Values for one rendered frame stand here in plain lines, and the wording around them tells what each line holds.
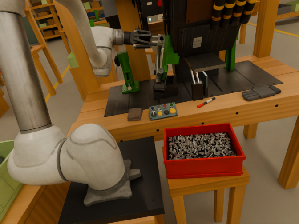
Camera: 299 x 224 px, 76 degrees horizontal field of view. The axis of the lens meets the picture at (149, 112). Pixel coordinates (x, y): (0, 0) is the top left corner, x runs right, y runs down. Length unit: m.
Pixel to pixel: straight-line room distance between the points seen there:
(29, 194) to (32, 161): 0.43
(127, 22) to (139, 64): 0.31
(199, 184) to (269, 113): 0.61
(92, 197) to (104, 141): 0.25
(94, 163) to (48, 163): 0.16
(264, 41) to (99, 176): 1.53
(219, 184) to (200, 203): 0.86
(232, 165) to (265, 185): 1.09
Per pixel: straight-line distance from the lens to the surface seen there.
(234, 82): 1.37
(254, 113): 1.21
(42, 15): 11.18
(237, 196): 1.04
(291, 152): 1.70
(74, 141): 0.65
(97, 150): 0.63
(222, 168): 0.86
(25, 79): 0.74
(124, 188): 0.78
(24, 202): 1.14
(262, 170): 2.02
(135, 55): 1.51
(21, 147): 0.76
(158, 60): 1.30
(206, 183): 0.88
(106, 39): 1.18
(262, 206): 1.82
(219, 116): 1.13
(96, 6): 8.16
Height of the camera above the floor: 1.52
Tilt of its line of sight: 33 degrees down
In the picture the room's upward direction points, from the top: 12 degrees counter-clockwise
